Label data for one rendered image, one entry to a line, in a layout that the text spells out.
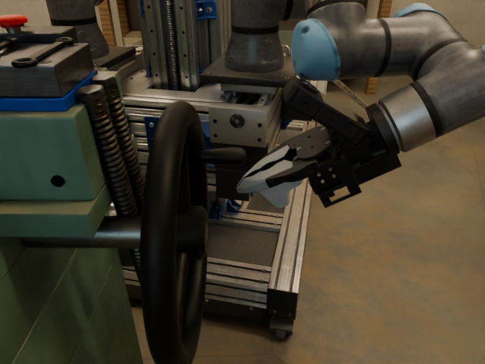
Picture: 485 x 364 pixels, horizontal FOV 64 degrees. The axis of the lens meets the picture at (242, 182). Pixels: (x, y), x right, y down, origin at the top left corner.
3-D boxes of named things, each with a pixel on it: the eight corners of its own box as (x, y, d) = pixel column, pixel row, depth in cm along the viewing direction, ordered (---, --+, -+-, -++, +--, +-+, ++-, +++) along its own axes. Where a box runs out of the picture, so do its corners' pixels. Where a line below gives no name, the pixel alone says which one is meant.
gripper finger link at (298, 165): (270, 195, 49) (334, 165, 47) (264, 185, 48) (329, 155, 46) (268, 175, 53) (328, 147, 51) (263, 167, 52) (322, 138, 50)
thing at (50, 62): (67, 111, 34) (50, 47, 31) (-56, 111, 34) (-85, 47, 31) (110, 69, 45) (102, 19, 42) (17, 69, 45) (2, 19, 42)
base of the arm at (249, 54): (232, 55, 107) (232, 17, 102) (287, 58, 104) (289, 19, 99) (218, 71, 94) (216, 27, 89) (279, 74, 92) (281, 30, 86)
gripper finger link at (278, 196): (253, 226, 54) (315, 199, 51) (232, 196, 51) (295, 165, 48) (253, 213, 56) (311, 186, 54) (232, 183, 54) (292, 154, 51)
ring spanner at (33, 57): (31, 68, 31) (29, 63, 31) (7, 68, 31) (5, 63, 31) (77, 41, 40) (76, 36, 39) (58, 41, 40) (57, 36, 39)
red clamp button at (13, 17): (20, 29, 38) (16, 17, 38) (-10, 29, 38) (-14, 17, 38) (34, 23, 41) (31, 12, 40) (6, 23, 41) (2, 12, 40)
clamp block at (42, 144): (93, 204, 38) (72, 118, 33) (-43, 203, 38) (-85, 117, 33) (131, 138, 50) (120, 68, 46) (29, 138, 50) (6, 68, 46)
